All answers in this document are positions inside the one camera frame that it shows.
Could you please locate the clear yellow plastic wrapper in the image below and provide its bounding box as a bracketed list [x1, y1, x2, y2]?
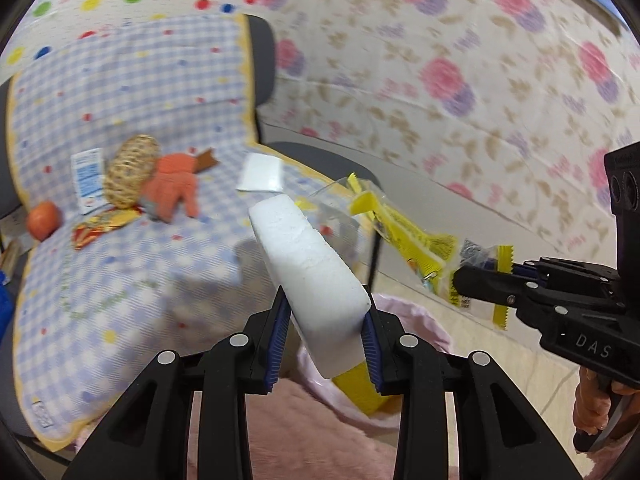
[295, 174, 513, 330]

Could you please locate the pink lined trash bin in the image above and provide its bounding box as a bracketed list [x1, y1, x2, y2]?
[296, 294, 454, 434]

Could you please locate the white paper sheet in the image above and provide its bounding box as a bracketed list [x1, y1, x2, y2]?
[235, 153, 283, 193]

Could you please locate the woven bamboo ball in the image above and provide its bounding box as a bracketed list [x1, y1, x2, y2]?
[103, 134, 160, 209]

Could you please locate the red yellow snack wrapper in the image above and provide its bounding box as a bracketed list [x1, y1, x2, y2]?
[72, 206, 143, 252]

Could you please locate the white blue milk carton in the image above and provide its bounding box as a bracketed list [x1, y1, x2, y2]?
[70, 148, 107, 214]

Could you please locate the brown cardboard piece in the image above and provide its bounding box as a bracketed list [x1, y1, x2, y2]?
[194, 148, 219, 174]

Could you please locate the blue plastic basket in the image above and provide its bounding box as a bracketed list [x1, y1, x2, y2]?
[0, 272, 14, 339]

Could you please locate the pink fluffy rug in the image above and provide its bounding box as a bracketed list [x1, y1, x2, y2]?
[74, 376, 461, 480]

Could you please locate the red apple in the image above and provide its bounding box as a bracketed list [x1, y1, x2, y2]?
[26, 200, 62, 242]

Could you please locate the white foam sponge block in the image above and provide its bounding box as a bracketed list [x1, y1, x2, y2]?
[248, 194, 371, 379]

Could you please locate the grey chair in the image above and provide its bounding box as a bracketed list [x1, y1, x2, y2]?
[0, 13, 384, 441]

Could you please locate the yellow mesh net bag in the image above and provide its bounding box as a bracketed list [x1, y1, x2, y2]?
[332, 362, 402, 417]

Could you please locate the orange knit glove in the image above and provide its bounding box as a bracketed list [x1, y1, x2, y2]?
[141, 153, 198, 223]

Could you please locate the checkered blue seat cloth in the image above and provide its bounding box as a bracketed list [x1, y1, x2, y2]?
[4, 12, 381, 453]

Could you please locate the right hand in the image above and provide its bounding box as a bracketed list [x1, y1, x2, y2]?
[573, 367, 639, 458]

